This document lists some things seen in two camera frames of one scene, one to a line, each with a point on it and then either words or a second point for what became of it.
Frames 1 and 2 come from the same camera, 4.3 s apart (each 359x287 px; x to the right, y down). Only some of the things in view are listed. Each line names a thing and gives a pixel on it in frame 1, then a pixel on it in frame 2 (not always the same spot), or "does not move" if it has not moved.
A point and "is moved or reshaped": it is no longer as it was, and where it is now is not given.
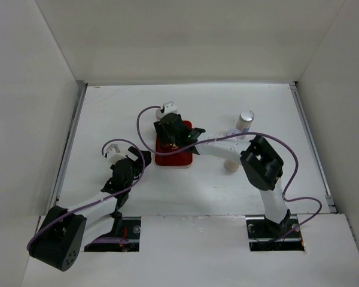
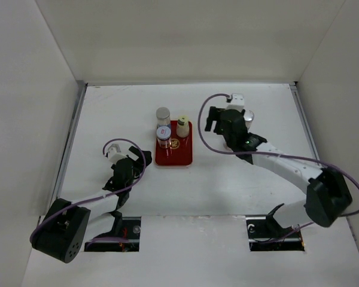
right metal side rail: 314,150 does not move
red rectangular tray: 182,159 does not move
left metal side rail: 70,133 does not move
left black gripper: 137,165 does not move
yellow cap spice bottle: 231,166 is moved or reshaped
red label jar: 233,131 is moved or reshaped
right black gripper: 162,131 -> 215,115
